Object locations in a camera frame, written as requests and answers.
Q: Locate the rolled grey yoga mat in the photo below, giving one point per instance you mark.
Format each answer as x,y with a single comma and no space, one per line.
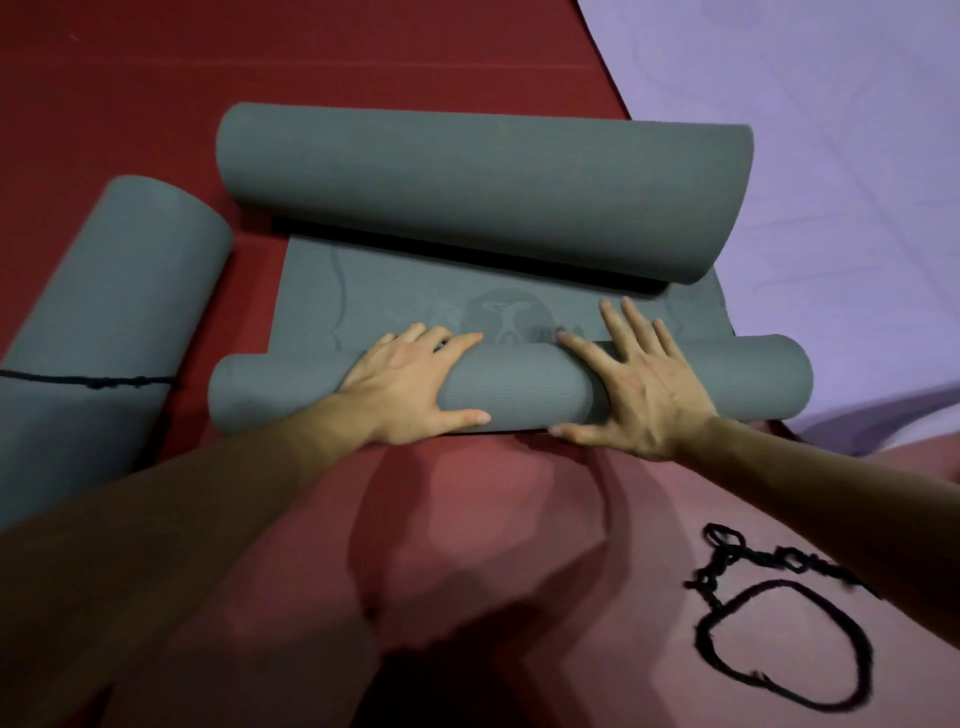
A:
112,300

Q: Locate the grey patterned yoga mat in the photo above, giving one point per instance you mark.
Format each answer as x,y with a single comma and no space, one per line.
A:
487,187

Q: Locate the person's right forearm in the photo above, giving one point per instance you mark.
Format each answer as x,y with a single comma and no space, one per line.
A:
832,502

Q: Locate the purple yoga mat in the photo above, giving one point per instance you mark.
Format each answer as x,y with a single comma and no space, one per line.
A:
840,150

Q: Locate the person's left middle finger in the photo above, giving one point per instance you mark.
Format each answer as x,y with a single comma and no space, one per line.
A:
437,339

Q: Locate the person's left forearm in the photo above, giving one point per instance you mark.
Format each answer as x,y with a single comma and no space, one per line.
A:
165,555

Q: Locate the person's left thumb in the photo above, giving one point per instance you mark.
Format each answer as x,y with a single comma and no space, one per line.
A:
463,419

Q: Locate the person's left hand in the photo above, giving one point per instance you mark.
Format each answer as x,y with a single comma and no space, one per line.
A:
397,394

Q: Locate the person's right hand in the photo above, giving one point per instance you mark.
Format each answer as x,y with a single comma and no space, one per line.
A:
652,405

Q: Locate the person's right middle finger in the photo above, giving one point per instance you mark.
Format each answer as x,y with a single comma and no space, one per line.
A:
616,324

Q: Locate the person's right little finger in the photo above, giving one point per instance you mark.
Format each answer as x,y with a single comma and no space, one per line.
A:
667,337

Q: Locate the person's left little finger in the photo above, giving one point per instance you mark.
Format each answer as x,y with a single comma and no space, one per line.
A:
385,340

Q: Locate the person's right thumb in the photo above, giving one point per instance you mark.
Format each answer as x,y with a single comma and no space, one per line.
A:
574,433

